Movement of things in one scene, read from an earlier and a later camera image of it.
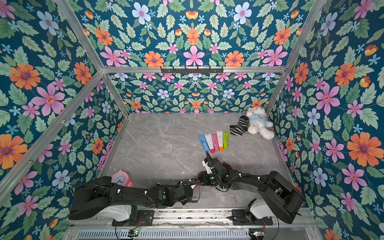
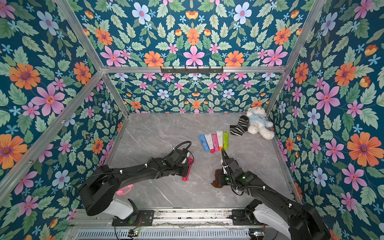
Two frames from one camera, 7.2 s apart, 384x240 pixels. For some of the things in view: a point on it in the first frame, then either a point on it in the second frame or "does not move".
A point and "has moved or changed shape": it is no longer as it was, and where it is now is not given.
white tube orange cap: (220, 139) does not move
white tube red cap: (209, 140) does not move
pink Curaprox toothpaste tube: (215, 139) does not move
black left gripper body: (187, 200) to (181, 170)
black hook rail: (189, 70) does not move
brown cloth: (202, 175) has moved or changed shape
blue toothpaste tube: (204, 141) does not move
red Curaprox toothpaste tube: (194, 186) to (190, 161)
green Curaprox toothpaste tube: (225, 139) does not move
